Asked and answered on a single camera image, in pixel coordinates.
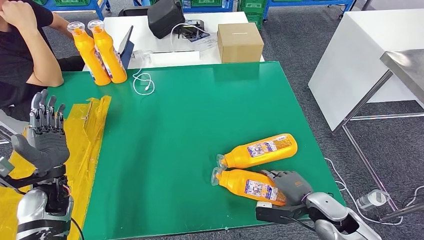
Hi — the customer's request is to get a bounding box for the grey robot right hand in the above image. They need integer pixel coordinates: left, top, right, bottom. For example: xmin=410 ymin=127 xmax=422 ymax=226
xmin=259 ymin=169 xmax=314 ymax=207

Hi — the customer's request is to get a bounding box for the blue metal rack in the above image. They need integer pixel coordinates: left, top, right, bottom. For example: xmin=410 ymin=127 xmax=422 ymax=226
xmin=31 ymin=0 xmax=112 ymax=21
xmin=132 ymin=0 xmax=235 ymax=13

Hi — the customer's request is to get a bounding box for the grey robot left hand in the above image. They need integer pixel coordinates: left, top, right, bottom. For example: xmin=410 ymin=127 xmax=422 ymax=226
xmin=10 ymin=88 xmax=71 ymax=173

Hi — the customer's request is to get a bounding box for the yellow taped cardboard sheet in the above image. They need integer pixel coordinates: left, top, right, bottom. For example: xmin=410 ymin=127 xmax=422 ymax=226
xmin=0 ymin=95 xmax=113 ymax=240

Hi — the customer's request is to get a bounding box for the white power adapter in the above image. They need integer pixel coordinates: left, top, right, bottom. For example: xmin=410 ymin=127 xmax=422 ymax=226
xmin=356 ymin=189 xmax=392 ymax=212

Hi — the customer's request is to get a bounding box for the white power cord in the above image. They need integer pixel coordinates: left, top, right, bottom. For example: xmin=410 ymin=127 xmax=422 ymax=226
xmin=169 ymin=21 xmax=210 ymax=51

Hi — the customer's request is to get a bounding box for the white USB cable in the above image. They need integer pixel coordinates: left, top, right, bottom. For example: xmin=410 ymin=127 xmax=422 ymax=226
xmin=132 ymin=67 xmax=156 ymax=97

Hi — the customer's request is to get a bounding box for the white table with panel sides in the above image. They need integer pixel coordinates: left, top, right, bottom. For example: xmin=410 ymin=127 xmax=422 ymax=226
xmin=308 ymin=8 xmax=424 ymax=133

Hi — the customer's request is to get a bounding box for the green plastic crate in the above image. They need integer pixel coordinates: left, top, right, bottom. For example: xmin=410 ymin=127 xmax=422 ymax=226
xmin=237 ymin=0 xmax=266 ymax=14
xmin=245 ymin=13 xmax=264 ymax=31
xmin=52 ymin=0 xmax=91 ymax=7
xmin=190 ymin=0 xmax=223 ymax=8

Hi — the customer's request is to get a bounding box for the black electronic device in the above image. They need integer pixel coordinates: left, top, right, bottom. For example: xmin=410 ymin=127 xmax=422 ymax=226
xmin=177 ymin=19 xmax=206 ymax=41

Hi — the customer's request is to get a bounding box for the person's right hand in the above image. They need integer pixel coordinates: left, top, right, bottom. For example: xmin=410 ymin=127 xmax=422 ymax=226
xmin=0 ymin=0 xmax=38 ymax=33

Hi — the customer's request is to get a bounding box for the clear plastic sleeve with papers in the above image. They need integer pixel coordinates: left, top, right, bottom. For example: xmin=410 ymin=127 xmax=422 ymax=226
xmin=186 ymin=30 xmax=219 ymax=52

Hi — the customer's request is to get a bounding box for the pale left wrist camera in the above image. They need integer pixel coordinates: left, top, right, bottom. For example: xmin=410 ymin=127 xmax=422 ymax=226
xmin=0 ymin=155 xmax=16 ymax=178

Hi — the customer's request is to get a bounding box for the white stool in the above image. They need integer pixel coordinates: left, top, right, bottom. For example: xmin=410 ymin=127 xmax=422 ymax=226
xmin=0 ymin=109 xmax=29 ymax=145

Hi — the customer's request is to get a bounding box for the stainless steel table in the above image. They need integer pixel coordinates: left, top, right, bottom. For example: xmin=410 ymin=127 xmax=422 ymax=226
xmin=332 ymin=48 xmax=424 ymax=223

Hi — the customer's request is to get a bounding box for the tablet with blue case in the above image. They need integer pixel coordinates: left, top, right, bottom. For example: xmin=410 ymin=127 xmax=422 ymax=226
xmin=117 ymin=25 xmax=136 ymax=70

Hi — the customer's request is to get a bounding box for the orange bottle with clear cap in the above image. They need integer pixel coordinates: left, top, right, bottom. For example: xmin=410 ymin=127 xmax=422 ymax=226
xmin=210 ymin=166 xmax=288 ymax=207
xmin=215 ymin=133 xmax=299 ymax=170
xmin=66 ymin=21 xmax=112 ymax=87
xmin=87 ymin=19 xmax=128 ymax=85

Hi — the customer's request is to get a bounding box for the black bag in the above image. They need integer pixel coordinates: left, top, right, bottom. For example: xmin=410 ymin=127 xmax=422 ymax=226
xmin=147 ymin=0 xmax=186 ymax=40

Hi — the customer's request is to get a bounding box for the long white extension cord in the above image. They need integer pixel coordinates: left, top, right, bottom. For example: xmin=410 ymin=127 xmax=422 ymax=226
xmin=323 ymin=157 xmax=424 ymax=227

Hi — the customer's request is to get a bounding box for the black chair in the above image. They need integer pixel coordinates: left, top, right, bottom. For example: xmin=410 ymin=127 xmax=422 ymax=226
xmin=117 ymin=5 xmax=148 ymax=17

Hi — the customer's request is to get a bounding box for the brown cardboard box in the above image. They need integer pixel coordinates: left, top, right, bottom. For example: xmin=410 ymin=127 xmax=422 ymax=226
xmin=216 ymin=22 xmax=265 ymax=64

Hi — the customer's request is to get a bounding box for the white desk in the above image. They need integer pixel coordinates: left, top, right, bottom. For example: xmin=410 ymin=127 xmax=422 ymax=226
xmin=82 ymin=11 xmax=266 ymax=72

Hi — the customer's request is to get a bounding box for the person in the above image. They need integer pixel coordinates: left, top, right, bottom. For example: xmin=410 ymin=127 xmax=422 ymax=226
xmin=0 ymin=0 xmax=86 ymax=122

